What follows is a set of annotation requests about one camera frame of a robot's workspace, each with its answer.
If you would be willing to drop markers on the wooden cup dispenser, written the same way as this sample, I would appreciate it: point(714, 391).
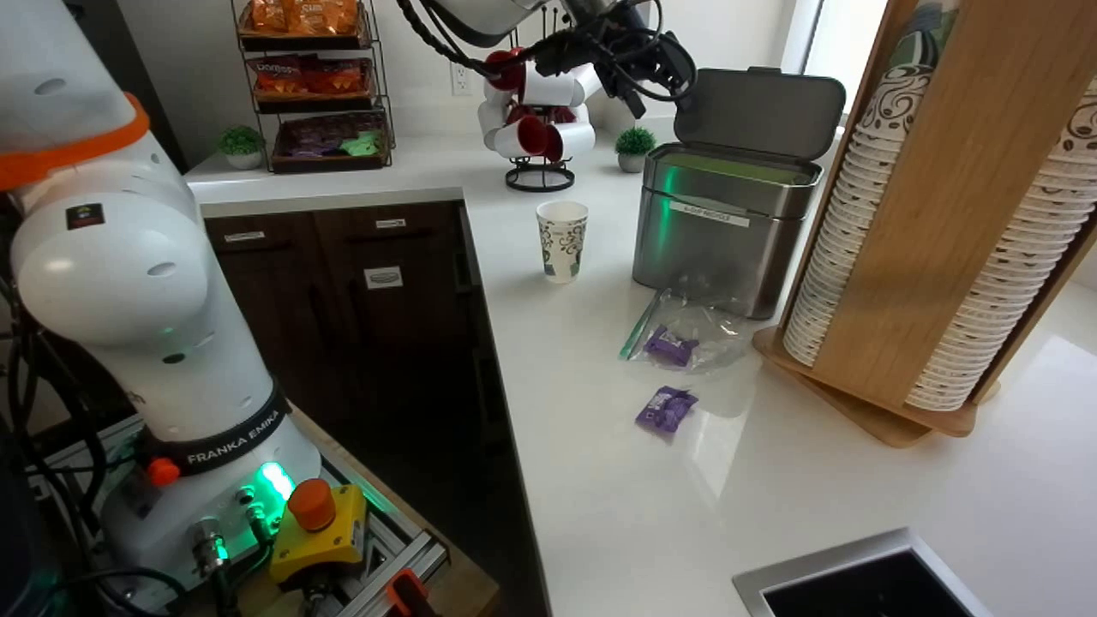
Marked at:
point(972, 174)

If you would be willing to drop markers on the small potted plant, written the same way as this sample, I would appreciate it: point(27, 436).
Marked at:
point(636, 145)
point(242, 145)

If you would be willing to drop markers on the red snack packets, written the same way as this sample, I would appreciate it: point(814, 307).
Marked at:
point(309, 77)

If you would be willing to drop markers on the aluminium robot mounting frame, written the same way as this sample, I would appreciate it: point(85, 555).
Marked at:
point(396, 549)

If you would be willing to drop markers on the clear plastic bag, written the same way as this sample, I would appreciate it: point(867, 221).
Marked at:
point(714, 330)

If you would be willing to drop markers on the dark wood cabinet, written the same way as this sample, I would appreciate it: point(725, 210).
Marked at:
point(364, 366)

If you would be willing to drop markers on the green straw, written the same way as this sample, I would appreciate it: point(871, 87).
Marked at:
point(639, 330)

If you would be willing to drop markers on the orange snack packets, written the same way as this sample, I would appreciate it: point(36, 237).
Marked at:
point(303, 15)

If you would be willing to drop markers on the yellow emergency stop box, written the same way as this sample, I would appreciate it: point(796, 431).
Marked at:
point(315, 534)

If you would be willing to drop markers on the purple snack packets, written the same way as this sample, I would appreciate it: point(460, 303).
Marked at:
point(319, 140)

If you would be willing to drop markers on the loose purple packet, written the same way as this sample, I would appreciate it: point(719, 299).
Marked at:
point(666, 413)

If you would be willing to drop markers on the stack of paper cups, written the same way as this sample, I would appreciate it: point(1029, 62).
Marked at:
point(1007, 296)
point(858, 207)

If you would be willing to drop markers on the white cabinet label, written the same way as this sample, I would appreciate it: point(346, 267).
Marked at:
point(381, 280)

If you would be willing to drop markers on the green snack packet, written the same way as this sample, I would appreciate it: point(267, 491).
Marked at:
point(364, 145)

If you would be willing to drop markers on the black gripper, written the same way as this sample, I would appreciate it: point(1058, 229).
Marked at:
point(611, 41)

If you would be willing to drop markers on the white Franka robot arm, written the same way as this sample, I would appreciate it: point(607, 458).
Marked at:
point(125, 286)

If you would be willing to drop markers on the purple packet inside bag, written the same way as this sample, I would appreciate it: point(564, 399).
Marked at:
point(669, 348)

